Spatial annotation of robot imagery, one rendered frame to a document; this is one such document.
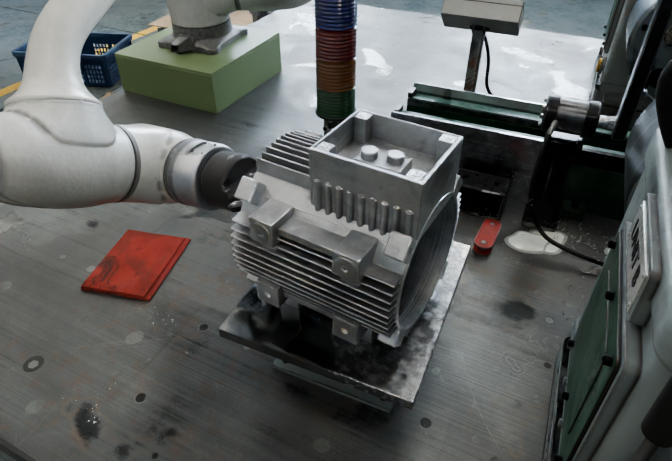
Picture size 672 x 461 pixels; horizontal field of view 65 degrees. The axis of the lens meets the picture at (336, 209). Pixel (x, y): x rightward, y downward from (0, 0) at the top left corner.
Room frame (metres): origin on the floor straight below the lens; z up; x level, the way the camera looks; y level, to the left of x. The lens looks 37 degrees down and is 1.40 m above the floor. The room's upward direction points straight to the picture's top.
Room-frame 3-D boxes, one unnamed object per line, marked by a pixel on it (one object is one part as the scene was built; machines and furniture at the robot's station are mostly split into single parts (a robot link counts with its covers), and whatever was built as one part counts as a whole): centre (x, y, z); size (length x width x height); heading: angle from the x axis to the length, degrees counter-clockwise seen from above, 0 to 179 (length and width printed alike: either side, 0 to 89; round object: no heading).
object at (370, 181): (0.45, -0.05, 1.11); 0.12 x 0.11 x 0.07; 59
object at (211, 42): (1.41, 0.37, 0.94); 0.22 x 0.18 x 0.06; 158
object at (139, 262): (0.65, 0.33, 0.80); 0.15 x 0.12 x 0.01; 168
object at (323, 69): (0.75, 0.00, 1.10); 0.06 x 0.06 x 0.04
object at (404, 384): (0.48, -0.03, 0.86); 0.27 x 0.24 x 0.12; 156
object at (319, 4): (0.75, 0.00, 1.19); 0.06 x 0.06 x 0.04
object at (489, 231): (0.71, -0.27, 0.81); 0.09 x 0.03 x 0.02; 152
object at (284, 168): (0.47, -0.02, 1.02); 0.20 x 0.19 x 0.19; 59
